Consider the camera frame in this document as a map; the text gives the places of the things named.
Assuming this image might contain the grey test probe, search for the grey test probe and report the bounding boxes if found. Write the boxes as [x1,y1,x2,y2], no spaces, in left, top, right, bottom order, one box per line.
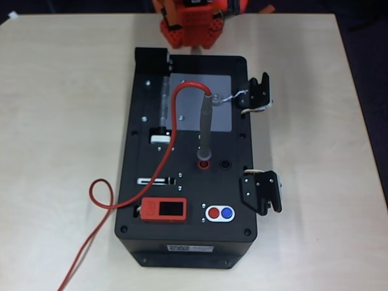
[196,92,213,161]

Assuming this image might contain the red cable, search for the red cable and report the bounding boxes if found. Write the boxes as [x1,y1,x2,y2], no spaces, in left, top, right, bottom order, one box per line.
[57,80,213,291]

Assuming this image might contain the grey hinged door panel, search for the grey hinged door panel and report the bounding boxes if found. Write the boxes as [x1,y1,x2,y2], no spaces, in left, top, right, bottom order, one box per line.
[159,72,233,133]

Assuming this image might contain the black task board box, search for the black task board box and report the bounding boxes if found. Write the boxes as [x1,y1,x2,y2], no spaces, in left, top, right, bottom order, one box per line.
[114,47,258,269]

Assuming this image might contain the slot slider with black knob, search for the slot slider with black knob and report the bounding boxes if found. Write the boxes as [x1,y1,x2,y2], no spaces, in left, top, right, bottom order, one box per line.
[136,177,176,186]

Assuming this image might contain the red and blue buttons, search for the red and blue buttons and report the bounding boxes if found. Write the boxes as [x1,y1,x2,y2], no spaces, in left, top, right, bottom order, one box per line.
[205,204,236,222]

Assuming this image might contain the red display module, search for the red display module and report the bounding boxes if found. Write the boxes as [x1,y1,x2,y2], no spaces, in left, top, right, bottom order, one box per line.
[139,196,188,224]

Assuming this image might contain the black corner block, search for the black corner block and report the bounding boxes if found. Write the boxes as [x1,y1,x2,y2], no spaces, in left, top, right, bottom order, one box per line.
[135,47,170,72]

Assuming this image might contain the white label sticker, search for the white label sticker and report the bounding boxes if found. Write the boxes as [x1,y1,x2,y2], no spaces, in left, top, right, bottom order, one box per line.
[167,244,215,253]

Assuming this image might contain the white cable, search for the white cable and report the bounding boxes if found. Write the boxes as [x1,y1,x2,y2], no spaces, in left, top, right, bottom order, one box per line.
[221,92,246,102]

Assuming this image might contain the black cable post bracket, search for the black cable post bracket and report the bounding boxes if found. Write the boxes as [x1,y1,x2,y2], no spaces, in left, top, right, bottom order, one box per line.
[239,169,283,216]
[236,72,275,115]

